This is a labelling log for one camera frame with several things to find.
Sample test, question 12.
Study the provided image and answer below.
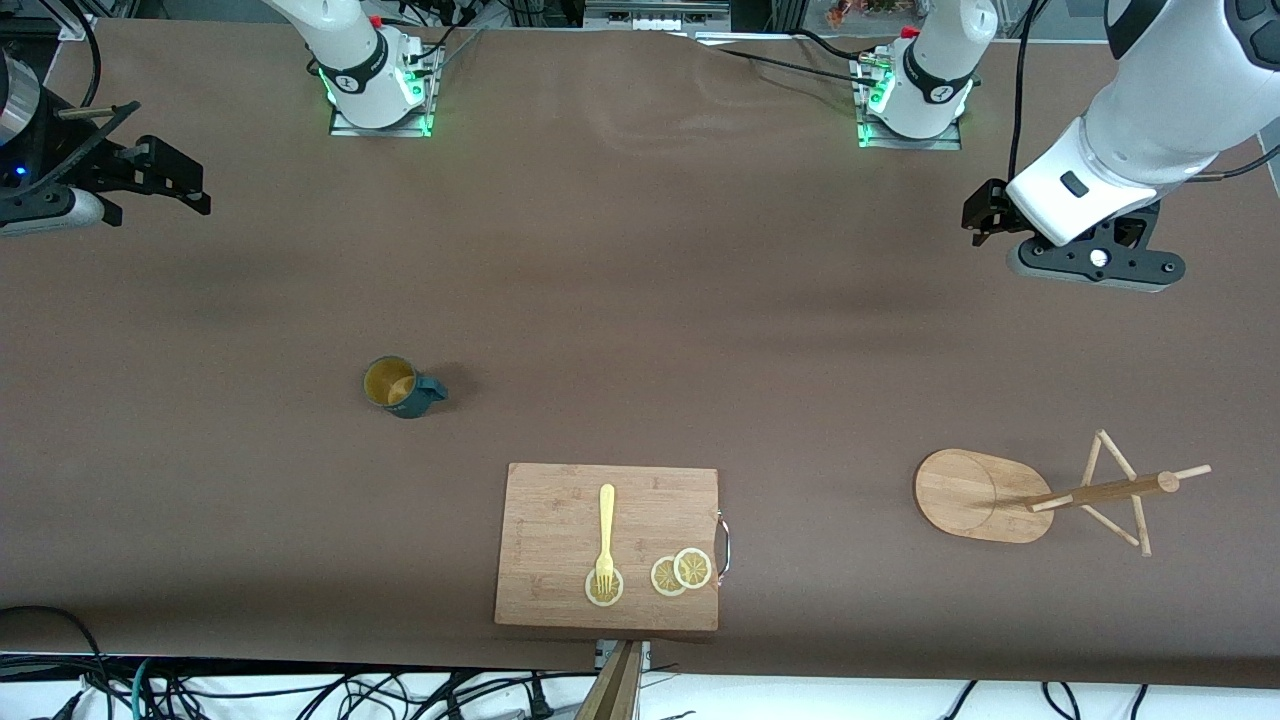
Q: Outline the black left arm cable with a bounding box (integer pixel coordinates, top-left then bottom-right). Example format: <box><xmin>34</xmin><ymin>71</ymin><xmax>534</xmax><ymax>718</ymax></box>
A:
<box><xmin>1008</xmin><ymin>0</ymin><xmax>1051</xmax><ymax>187</ymax></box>

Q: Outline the bamboo cutting board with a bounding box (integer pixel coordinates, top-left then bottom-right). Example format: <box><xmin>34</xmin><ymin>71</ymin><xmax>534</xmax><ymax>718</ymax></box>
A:
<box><xmin>494</xmin><ymin>462</ymin><xmax>721</xmax><ymax>632</ymax></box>

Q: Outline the black table cable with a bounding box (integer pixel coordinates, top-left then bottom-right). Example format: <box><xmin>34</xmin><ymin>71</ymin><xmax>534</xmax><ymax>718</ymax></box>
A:
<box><xmin>692</xmin><ymin>28</ymin><xmax>886</xmax><ymax>91</ymax></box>

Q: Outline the wooden mug rack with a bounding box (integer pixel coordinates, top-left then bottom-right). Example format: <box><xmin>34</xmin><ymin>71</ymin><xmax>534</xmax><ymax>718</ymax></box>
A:
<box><xmin>914</xmin><ymin>430</ymin><xmax>1213</xmax><ymax>558</ymax></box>

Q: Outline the teal floor cable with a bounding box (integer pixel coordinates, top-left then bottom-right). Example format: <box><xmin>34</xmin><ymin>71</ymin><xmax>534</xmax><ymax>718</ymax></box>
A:
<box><xmin>130</xmin><ymin>655</ymin><xmax>163</xmax><ymax>720</ymax></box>

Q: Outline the black floor cable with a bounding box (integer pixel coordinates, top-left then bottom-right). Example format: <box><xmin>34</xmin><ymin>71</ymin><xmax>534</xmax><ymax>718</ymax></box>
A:
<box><xmin>0</xmin><ymin>604</ymin><xmax>113</xmax><ymax>720</ymax></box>

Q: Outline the teal ribbed mug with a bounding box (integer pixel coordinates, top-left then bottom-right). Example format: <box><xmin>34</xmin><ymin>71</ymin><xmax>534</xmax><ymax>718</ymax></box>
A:
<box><xmin>362</xmin><ymin>355</ymin><xmax>449</xmax><ymax>420</ymax></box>

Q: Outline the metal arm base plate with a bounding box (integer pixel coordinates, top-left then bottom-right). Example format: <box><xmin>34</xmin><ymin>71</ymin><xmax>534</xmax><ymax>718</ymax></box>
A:
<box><xmin>852</xmin><ymin>52</ymin><xmax>964</xmax><ymax>152</ymax></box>
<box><xmin>328</xmin><ymin>38</ymin><xmax>443</xmax><ymax>139</ymax></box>

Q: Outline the yellow plastic fork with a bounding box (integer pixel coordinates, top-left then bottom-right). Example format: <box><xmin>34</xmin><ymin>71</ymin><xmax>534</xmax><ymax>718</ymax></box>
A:
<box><xmin>595</xmin><ymin>484</ymin><xmax>618</xmax><ymax>598</ymax></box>

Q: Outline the wooden camera post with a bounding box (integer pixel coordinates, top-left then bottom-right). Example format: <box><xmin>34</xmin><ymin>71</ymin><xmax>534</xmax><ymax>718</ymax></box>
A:
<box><xmin>574</xmin><ymin>640</ymin><xmax>643</xmax><ymax>720</ymax></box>

